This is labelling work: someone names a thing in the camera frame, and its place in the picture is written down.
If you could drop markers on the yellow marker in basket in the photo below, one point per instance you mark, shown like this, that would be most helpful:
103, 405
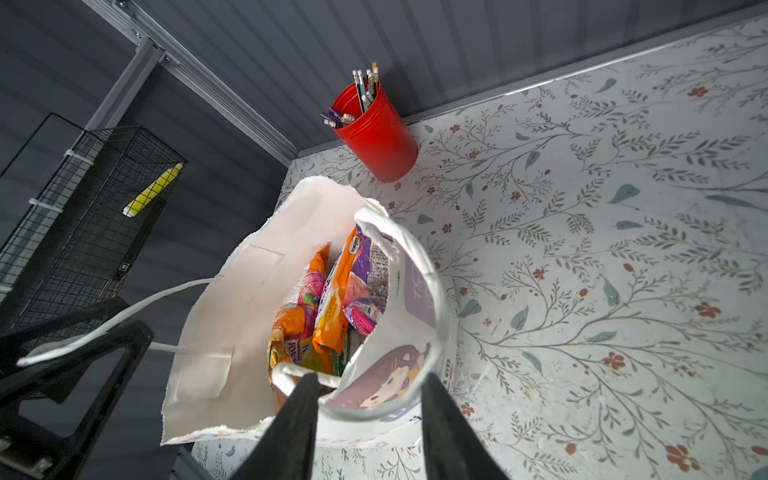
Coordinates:
143, 199

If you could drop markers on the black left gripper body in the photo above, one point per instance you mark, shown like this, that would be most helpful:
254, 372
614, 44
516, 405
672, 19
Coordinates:
35, 440

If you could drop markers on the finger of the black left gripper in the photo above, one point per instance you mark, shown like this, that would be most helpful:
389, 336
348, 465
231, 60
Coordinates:
111, 360
19, 342

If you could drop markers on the orange yellow Fox's packet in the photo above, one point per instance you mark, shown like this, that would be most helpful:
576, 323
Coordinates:
294, 325

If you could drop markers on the purple Fox's candy packet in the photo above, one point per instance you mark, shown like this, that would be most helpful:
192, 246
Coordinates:
367, 287

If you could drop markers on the black wire basket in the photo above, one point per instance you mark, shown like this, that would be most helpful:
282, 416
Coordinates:
73, 246

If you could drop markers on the orange snack packet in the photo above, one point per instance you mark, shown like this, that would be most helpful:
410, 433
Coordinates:
331, 323

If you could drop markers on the pens in cup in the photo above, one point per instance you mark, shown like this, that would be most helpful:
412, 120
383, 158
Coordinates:
355, 100

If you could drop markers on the white printed paper bag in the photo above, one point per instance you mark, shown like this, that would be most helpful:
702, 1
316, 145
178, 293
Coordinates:
220, 385

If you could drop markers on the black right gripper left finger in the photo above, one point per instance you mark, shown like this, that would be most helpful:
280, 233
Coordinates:
286, 451

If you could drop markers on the red pen cup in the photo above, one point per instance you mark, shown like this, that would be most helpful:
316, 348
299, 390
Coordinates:
381, 140

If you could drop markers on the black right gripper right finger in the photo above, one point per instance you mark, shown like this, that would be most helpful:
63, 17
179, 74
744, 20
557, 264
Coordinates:
451, 448

